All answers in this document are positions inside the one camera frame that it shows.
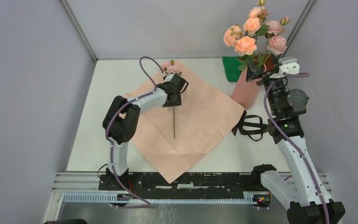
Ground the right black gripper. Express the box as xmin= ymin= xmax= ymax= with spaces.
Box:
xmin=246 ymin=53 xmax=287 ymax=115

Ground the pink flower stem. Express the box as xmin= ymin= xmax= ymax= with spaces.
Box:
xmin=161 ymin=59 xmax=182 ymax=139
xmin=265 ymin=16 xmax=291 ymax=56

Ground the peach flower stem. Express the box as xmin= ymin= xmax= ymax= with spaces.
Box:
xmin=243 ymin=0 xmax=269 ymax=60
xmin=223 ymin=26 xmax=257 ymax=68

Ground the pink flower bouquet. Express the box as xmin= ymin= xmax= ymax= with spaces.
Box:
xmin=130 ymin=60 xmax=244 ymax=183

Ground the black ribbon gold lettering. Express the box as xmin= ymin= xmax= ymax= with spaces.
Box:
xmin=231 ymin=111 xmax=268 ymax=142

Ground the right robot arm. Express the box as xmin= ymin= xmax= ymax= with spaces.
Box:
xmin=245 ymin=55 xmax=345 ymax=224

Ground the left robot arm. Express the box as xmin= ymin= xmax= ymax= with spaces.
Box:
xmin=103 ymin=74 xmax=189 ymax=190

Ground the pink cylindrical vase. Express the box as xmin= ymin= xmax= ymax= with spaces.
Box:
xmin=231 ymin=69 xmax=261 ymax=110

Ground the brown cloth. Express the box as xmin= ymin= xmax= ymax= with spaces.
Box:
xmin=254 ymin=54 xmax=275 ymax=72

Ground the green cloth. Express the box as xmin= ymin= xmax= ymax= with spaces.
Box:
xmin=222 ymin=56 xmax=243 ymax=82

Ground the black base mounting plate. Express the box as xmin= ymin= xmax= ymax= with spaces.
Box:
xmin=98 ymin=172 xmax=272 ymax=203

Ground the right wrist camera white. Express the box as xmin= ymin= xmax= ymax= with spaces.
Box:
xmin=269 ymin=56 xmax=300 ymax=79

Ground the blue slotted cable duct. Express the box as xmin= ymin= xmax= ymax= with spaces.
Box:
xmin=62 ymin=192 xmax=257 ymax=205

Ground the aluminium rail frame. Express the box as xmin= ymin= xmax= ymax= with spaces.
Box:
xmin=51 ymin=172 xmax=332 ymax=195

